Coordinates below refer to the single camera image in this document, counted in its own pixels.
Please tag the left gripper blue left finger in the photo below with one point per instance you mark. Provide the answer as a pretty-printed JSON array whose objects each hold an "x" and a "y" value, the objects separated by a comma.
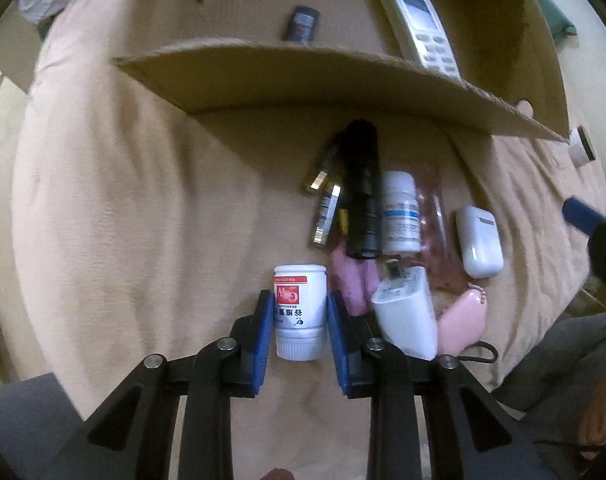
[{"x": 259, "y": 338}]

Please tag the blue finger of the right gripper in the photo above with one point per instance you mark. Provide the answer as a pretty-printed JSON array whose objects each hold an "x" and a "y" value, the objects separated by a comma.
[{"x": 581, "y": 216}]

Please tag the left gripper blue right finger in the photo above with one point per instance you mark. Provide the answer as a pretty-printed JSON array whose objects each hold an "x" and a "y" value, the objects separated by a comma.
[{"x": 339, "y": 326}]

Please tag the pink perfume bottle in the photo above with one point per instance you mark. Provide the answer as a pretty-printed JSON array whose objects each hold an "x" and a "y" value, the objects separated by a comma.
[{"x": 357, "y": 280}]

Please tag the white bottle red label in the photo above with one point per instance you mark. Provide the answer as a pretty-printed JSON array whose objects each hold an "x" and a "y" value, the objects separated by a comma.
[{"x": 300, "y": 311}]

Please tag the white USB charger block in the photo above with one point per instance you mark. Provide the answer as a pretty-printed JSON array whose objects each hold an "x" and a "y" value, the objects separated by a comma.
[{"x": 404, "y": 310}]

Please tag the black gold AA battery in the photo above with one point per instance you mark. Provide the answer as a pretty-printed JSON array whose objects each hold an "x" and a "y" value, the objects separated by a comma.
[{"x": 325, "y": 214}]

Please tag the white bottle blue label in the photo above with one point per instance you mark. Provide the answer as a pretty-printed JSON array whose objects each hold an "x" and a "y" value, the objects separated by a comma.
[{"x": 401, "y": 215}]

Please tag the white earbuds case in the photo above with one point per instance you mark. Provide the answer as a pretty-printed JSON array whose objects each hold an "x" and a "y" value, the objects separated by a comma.
[{"x": 479, "y": 242}]

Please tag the clear pink plastic package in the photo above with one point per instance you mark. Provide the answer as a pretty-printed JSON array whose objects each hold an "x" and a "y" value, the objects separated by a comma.
[{"x": 438, "y": 252}]

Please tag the pink foot-shaped pouch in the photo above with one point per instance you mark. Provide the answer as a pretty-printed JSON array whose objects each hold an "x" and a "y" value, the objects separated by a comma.
[{"x": 463, "y": 323}]

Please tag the black flashlight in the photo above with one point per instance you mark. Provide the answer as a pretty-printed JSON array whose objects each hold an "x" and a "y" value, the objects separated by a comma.
[{"x": 362, "y": 190}]

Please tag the white air conditioner remote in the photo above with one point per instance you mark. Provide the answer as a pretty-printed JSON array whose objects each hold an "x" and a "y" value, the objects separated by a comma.
[{"x": 421, "y": 36}]

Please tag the black rectangular vape device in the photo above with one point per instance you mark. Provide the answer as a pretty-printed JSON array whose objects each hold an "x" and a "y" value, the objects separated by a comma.
[{"x": 302, "y": 25}]

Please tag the person's right hand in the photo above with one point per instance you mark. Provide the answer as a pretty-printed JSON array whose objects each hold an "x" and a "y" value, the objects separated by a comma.
[{"x": 593, "y": 425}]

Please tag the white jar brown lid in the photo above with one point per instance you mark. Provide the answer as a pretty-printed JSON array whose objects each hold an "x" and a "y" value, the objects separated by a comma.
[{"x": 580, "y": 149}]

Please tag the black gold lipstick tube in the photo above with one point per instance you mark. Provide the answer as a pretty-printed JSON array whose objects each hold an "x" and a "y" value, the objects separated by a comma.
[{"x": 327, "y": 160}]

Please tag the teal cushion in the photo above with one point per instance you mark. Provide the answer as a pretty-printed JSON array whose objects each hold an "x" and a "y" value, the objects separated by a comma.
[{"x": 559, "y": 25}]

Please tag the brown cardboard box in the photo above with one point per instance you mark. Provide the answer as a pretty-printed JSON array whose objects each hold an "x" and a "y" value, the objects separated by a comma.
[{"x": 230, "y": 54}]

